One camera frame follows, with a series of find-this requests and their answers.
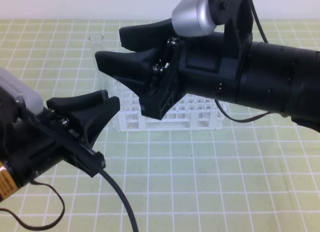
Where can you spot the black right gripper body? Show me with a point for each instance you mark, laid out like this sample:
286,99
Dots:
208,66

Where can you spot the green grid tablecloth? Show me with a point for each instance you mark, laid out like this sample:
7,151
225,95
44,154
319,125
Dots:
262,176

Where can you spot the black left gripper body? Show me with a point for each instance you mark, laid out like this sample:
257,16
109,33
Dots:
32,144

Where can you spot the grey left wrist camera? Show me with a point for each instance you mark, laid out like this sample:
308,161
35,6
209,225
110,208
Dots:
20,92

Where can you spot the clear glass test tube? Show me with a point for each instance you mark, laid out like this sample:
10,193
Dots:
96,45

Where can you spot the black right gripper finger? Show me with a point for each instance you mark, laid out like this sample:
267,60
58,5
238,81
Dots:
139,38
134,70

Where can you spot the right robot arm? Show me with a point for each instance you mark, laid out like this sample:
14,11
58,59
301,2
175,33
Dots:
281,80

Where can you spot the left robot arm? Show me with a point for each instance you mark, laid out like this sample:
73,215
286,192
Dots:
65,130

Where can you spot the white test tube rack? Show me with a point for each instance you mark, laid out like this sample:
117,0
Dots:
190,113

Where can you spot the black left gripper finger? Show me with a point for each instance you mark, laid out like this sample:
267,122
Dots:
90,122
76,103

